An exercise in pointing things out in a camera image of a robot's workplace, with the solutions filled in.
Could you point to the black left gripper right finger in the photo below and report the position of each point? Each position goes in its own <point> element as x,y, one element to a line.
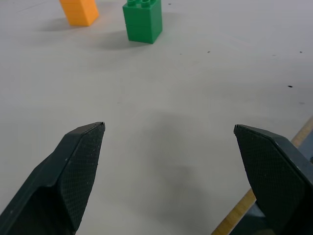
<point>274,176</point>

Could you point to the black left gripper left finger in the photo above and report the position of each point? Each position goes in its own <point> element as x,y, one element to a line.
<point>61,181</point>

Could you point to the orange toy brick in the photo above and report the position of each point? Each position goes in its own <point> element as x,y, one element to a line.
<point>79,12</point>

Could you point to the green toy brick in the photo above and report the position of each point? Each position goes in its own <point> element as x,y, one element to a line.
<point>143,23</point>

